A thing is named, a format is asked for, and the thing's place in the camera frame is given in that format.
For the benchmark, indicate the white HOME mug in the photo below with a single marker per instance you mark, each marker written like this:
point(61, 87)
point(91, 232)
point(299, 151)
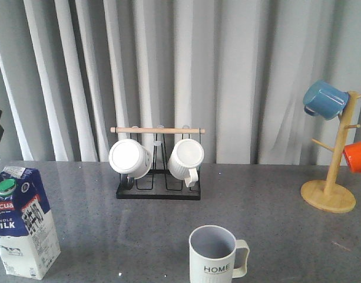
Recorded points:
point(216, 255)

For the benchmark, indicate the blue white milk carton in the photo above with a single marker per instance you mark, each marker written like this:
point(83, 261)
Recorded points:
point(28, 240)

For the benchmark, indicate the white ribbed mug on rack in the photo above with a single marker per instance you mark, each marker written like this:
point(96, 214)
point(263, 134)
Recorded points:
point(185, 159)

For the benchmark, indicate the white smooth mug on rack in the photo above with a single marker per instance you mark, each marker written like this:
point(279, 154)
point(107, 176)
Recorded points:
point(130, 158)

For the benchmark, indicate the grey white curtain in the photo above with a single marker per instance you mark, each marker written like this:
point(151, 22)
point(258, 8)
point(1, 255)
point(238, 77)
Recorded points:
point(70, 70)

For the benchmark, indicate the blue mug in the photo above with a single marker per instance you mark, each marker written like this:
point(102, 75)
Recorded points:
point(322, 99)

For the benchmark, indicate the wooden mug tree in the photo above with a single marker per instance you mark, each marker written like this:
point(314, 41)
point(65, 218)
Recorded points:
point(327, 195)

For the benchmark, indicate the orange mug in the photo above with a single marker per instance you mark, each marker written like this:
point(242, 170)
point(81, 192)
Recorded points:
point(352, 154)

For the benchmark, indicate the black wire mug rack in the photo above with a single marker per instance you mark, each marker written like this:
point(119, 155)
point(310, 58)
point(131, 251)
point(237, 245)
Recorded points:
point(158, 183)

